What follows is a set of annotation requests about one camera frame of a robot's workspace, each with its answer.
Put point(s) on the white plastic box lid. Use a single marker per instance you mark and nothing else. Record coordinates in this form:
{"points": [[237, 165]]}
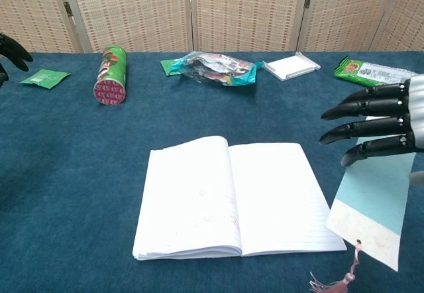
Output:
{"points": [[288, 67]]}

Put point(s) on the light blue tasselled bookmark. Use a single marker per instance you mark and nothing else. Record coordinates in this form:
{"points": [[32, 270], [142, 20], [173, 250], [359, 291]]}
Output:
{"points": [[371, 207]]}

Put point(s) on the green peanut snack packet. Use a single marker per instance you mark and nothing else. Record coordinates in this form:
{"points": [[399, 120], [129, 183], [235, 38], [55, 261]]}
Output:
{"points": [[364, 72]]}

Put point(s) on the white lined notebook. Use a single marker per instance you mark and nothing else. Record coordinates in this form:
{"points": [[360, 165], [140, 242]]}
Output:
{"points": [[275, 200]]}

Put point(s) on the woven folding screen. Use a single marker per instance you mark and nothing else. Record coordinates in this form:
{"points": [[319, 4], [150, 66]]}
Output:
{"points": [[245, 11]]}

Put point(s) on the small green sachet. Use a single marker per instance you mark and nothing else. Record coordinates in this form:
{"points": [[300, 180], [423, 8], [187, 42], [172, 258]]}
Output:
{"points": [[166, 66], [44, 78]]}

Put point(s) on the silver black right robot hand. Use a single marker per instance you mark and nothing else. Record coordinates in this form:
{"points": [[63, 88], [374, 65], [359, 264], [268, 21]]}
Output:
{"points": [[391, 102]]}

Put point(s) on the dark blue table surface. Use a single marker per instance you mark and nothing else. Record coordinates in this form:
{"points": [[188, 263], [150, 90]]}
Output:
{"points": [[66, 173]]}

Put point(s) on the metal screen hinge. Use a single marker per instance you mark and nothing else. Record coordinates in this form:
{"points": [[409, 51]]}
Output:
{"points": [[308, 0], [68, 9]]}

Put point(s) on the green chips can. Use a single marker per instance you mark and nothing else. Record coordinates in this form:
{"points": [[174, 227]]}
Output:
{"points": [[111, 74]]}

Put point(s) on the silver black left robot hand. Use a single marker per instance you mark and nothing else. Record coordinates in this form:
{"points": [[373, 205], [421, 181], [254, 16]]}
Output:
{"points": [[15, 49]]}

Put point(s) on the teal clear snack bag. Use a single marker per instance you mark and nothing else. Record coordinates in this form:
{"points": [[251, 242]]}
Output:
{"points": [[215, 66]]}

